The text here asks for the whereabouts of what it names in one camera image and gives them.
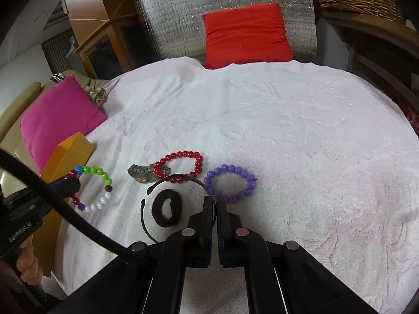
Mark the wooden cabinet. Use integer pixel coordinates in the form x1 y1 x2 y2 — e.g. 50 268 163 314
60 0 158 79

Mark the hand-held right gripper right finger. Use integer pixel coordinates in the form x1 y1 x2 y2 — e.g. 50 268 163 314
216 199 377 314

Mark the wooden shelf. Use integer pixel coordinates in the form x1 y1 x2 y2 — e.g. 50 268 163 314
319 11 419 105

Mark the white textured blanket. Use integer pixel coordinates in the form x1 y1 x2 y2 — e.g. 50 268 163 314
54 57 419 314

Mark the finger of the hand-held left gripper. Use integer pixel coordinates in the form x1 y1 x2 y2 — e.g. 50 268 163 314
49 175 82 199

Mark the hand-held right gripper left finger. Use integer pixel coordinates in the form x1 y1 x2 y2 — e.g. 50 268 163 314
65 195 218 314

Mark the purple bead bracelet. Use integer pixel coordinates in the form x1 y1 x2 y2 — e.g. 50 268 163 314
203 164 258 203

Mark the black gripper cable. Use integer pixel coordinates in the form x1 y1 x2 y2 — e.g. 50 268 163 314
0 149 154 265

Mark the silver foil insulation sheet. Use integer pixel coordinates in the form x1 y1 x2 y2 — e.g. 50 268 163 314
136 0 319 69

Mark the person's left hand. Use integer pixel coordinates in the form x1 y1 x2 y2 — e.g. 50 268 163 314
0 240 44 289

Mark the black fuzzy hair tie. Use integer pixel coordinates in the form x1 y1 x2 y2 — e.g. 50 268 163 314
151 190 184 228

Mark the red cushion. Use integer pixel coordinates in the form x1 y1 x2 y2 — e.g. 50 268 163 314
202 3 293 70

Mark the pink cushion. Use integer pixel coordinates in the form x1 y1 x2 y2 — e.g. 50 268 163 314
20 75 108 174

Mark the radiator grille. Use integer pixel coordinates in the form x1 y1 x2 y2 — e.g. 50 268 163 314
41 29 79 76

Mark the grey metal hair clip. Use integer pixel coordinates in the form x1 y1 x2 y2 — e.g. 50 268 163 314
128 164 172 185

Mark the thin black headband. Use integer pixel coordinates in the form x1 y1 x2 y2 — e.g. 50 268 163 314
141 174 217 244

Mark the multicolour bead bracelet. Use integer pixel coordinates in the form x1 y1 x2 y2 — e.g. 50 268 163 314
70 166 113 212

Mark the red bead bracelet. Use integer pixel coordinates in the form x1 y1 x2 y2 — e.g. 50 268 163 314
152 151 204 185

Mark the orange cardboard box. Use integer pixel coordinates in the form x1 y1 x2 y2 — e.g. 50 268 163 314
31 132 95 278

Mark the crumpled beige cloth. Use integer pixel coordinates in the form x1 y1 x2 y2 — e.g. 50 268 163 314
83 78 108 107

